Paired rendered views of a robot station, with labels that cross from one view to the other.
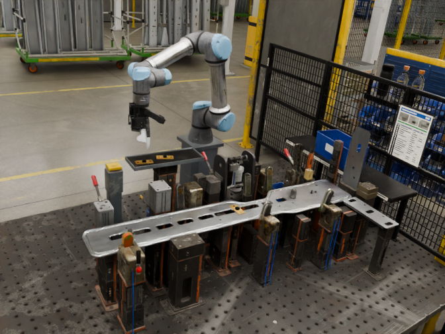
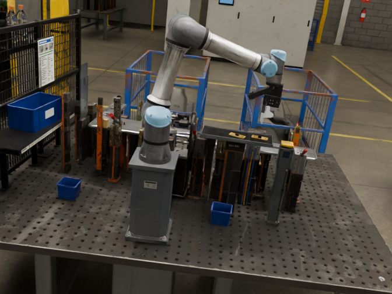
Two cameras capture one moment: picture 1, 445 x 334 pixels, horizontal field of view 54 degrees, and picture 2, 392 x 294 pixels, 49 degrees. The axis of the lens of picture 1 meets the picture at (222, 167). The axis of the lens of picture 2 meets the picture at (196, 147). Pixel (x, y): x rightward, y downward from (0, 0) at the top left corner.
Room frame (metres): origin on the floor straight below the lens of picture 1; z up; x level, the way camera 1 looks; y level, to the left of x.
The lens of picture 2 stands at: (3.70, 1.43, 1.91)
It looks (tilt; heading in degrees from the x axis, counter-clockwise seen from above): 22 degrees down; 219
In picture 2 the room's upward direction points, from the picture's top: 7 degrees clockwise
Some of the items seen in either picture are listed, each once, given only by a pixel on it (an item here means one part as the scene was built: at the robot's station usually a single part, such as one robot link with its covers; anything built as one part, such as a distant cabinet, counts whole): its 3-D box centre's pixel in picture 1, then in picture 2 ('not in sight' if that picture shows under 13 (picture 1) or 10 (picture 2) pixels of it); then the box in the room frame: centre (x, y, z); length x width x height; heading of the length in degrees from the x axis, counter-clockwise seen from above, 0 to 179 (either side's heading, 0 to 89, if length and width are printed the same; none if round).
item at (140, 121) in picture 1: (139, 115); (272, 94); (1.86, 0.40, 1.40); 0.09 x 0.08 x 0.12; 115
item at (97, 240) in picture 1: (234, 211); (202, 136); (1.78, -0.08, 1.00); 1.38 x 0.22 x 0.02; 123
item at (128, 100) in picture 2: not in sight; (169, 102); (0.17, -1.88, 0.47); 1.20 x 0.80 x 0.95; 36
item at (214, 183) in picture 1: (209, 211); (197, 166); (1.95, 0.04, 0.89); 0.13 x 0.11 x 0.38; 33
